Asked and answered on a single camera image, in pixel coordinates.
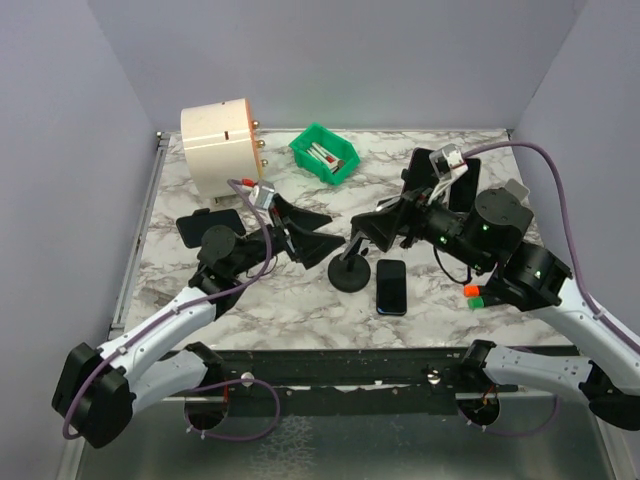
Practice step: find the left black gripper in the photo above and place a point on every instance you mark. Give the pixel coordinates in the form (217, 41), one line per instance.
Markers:
(311, 247)

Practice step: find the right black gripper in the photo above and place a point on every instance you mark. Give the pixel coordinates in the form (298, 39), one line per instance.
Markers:
(382, 226)

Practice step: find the black phone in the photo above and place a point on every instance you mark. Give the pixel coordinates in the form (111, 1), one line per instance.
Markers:
(391, 287)

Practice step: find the black tripod phone stand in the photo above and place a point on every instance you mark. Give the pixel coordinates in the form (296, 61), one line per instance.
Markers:
(350, 275)

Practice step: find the silver phone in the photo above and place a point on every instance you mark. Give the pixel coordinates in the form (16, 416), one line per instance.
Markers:
(353, 246)

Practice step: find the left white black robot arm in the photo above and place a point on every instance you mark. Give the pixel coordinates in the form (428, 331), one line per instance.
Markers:
(100, 389)

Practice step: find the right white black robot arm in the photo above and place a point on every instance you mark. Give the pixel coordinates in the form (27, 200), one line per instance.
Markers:
(605, 374)

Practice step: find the purple phone on round stand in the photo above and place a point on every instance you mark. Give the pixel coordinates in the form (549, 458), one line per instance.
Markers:
(419, 176)

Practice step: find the dark phone on brown stand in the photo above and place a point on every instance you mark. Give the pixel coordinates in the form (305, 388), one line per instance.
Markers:
(464, 191)

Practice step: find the phone on left stand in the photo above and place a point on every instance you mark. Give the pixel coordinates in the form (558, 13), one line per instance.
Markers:
(193, 227)

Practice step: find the white markers in bin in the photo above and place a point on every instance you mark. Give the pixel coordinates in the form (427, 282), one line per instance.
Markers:
(324, 156)

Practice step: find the green plastic bin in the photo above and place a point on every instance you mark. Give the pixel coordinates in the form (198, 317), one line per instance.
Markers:
(340, 147)

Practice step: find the orange cap marker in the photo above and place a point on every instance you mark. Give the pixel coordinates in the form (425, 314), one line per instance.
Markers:
(470, 290)

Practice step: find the green cap marker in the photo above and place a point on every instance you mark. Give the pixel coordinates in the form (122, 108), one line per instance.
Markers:
(479, 302)

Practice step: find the cream cylindrical drum device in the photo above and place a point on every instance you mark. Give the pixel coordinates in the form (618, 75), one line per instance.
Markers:
(219, 144)

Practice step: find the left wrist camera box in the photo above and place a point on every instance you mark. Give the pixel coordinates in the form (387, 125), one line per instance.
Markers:
(262, 194)

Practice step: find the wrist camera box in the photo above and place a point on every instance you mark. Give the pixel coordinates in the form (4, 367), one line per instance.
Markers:
(262, 194)
(449, 166)

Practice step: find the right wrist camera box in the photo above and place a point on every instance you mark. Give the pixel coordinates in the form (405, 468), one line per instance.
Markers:
(449, 166)

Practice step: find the black front mounting rail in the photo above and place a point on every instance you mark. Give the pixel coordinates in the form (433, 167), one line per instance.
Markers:
(339, 382)

